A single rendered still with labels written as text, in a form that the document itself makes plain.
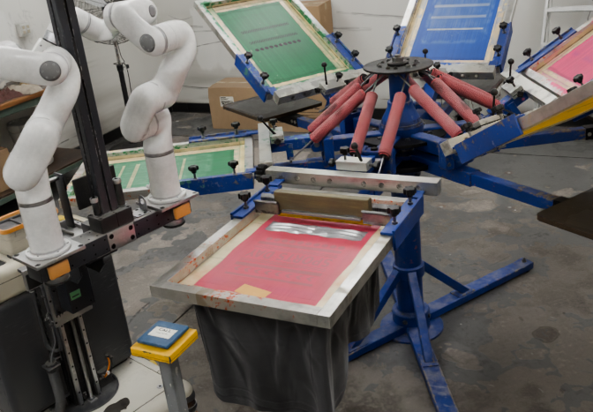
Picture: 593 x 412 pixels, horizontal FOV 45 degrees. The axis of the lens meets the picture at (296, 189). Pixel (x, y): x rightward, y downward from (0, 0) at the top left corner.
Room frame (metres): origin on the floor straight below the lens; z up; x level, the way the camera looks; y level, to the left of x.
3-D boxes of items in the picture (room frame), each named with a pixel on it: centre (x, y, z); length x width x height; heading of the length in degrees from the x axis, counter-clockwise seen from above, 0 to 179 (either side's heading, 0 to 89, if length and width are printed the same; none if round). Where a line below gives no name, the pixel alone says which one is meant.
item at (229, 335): (1.82, 0.16, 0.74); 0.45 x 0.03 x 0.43; 61
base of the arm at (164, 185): (2.20, 0.44, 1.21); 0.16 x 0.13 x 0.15; 46
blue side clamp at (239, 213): (2.42, 0.15, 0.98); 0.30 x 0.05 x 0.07; 151
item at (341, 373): (1.92, -0.14, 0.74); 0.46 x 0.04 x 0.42; 151
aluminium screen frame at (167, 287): (2.07, 0.02, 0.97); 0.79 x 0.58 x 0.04; 151
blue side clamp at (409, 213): (2.15, -0.34, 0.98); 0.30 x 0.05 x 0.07; 151
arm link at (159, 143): (2.19, 0.43, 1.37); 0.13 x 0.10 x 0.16; 149
